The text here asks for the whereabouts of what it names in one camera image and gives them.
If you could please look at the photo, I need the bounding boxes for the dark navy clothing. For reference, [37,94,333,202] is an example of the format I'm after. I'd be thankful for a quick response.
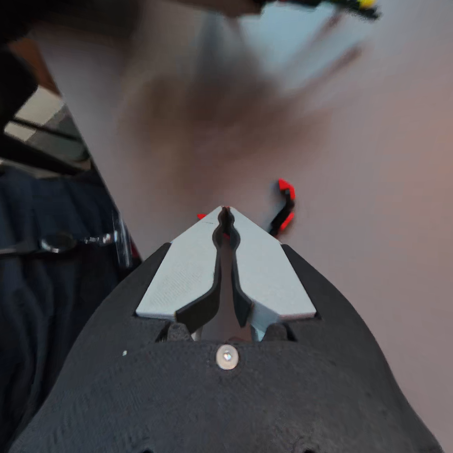
[0,166,142,446]

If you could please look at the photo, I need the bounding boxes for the red and black lego leg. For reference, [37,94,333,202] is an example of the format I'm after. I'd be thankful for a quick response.
[196,179,296,238]

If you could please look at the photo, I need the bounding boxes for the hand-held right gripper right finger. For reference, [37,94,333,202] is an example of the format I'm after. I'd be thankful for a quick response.
[226,206,317,342]

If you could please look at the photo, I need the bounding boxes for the black metal frame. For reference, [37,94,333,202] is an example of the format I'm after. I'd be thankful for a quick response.
[0,117,91,176]

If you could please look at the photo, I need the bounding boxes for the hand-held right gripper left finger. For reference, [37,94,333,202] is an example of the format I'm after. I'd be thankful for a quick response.
[135,206,228,341]

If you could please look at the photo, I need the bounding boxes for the black strap with metal clip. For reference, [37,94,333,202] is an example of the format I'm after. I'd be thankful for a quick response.
[0,230,121,256]

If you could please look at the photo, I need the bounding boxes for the black and yellow lego spider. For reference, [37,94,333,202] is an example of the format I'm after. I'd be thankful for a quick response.
[258,0,381,20]

